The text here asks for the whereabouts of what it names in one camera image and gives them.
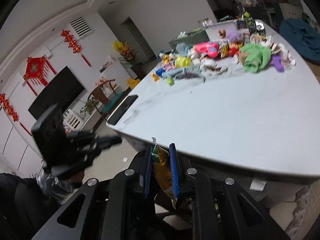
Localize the red lantern string upper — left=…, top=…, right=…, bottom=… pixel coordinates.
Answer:
left=60, top=29, right=92, bottom=67

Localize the green cloth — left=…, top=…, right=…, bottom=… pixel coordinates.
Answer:
left=239, top=43, right=271, bottom=73

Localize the yellow potty stool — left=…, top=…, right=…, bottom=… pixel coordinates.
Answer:
left=126, top=78, right=140, bottom=90

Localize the red lantern string lower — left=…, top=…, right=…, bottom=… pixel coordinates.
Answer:
left=0, top=93, right=33, bottom=137

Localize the white wall air vent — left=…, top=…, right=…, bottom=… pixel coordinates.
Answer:
left=69, top=17, right=93, bottom=39

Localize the yellow snack wrapper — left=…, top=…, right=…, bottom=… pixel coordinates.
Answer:
left=151, top=137, right=177, bottom=208

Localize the purple toy gun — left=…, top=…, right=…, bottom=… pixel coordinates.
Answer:
left=270, top=55, right=284, bottom=73

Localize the purple plush toy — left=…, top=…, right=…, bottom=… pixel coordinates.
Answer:
left=226, top=30, right=242, bottom=43

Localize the black wall television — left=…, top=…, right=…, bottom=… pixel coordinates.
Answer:
left=28, top=66, right=85, bottom=120

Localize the red lantern string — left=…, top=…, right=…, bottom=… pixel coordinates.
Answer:
left=0, top=93, right=33, bottom=137
left=60, top=29, right=92, bottom=67

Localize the blue bean bag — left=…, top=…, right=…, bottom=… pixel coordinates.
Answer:
left=279, top=18, right=320, bottom=64

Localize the black phone on table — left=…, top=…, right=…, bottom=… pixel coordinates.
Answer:
left=107, top=95, right=138, bottom=125

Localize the green storage box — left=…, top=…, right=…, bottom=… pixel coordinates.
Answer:
left=169, top=28, right=209, bottom=49

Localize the red square Chinese knot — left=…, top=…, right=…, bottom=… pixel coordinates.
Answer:
left=23, top=55, right=57, bottom=96

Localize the white storage box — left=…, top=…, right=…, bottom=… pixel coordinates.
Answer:
left=206, top=20, right=238, bottom=42

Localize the yellow flower plant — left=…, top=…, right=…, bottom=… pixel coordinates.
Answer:
left=113, top=40, right=137, bottom=65

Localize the pink toy water gun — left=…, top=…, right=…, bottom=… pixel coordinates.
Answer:
left=193, top=41, right=219, bottom=59

